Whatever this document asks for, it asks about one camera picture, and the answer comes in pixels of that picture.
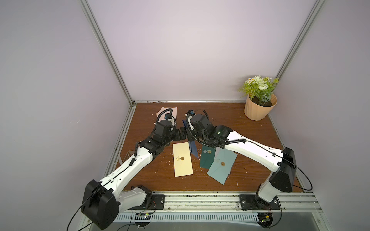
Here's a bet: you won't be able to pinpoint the navy blue envelope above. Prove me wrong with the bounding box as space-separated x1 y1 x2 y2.
182 119 199 159

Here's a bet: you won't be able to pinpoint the pink envelope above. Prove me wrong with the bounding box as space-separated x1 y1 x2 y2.
156 106 178 119

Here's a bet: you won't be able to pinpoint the cream yellow envelope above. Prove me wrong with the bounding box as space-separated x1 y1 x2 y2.
173 142 193 177

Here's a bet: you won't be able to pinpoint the teal envelope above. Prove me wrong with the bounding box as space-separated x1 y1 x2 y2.
207 148 237 185

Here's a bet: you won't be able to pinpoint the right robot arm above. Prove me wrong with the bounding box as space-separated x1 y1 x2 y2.
185 110 299 210

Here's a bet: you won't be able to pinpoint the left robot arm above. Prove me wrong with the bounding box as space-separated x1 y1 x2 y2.
78 108 185 230

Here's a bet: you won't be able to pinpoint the dark green envelope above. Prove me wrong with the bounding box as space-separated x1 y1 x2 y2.
199 145 216 169

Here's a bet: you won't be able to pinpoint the grey envelope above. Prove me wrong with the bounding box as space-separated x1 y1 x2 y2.
213 148 233 175

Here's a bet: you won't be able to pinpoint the ribbed terracotta plant pot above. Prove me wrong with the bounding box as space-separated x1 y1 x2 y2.
244 94 278 121

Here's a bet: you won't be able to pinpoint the green plant white flowers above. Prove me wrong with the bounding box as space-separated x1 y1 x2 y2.
239 76 279 107

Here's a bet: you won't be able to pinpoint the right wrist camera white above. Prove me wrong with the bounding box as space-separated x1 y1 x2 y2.
186 110 196 121

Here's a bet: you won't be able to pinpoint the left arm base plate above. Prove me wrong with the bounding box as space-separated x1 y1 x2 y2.
131 194 165 210

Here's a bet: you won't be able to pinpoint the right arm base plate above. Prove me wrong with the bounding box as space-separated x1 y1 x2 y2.
239 194 281 211

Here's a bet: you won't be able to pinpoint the white vented cable duct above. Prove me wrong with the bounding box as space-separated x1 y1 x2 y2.
115 213 258 223

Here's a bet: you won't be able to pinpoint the left circuit board with wires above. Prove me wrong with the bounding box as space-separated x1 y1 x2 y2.
118 201 157 231

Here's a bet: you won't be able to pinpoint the circuit board with wires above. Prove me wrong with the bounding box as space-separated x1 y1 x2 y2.
118 201 157 231
257 197 282 229

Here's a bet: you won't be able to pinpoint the right circuit board with wires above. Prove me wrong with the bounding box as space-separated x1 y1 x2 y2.
257 197 282 229

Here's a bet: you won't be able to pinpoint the aluminium front rail frame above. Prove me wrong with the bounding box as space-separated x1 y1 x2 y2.
84 191 324 214

